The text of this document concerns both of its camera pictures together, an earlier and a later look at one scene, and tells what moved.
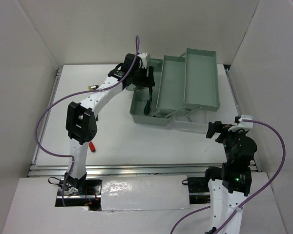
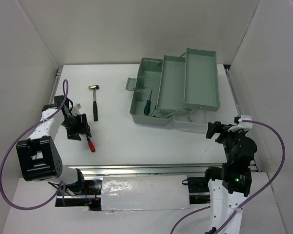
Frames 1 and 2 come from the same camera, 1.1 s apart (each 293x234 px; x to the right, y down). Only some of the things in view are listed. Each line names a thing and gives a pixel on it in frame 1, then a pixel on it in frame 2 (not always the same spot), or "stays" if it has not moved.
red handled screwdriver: x=92 y=146 stays
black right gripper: x=218 y=126 stays
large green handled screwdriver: x=147 y=108 stays
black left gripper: x=147 y=81 → x=82 y=127
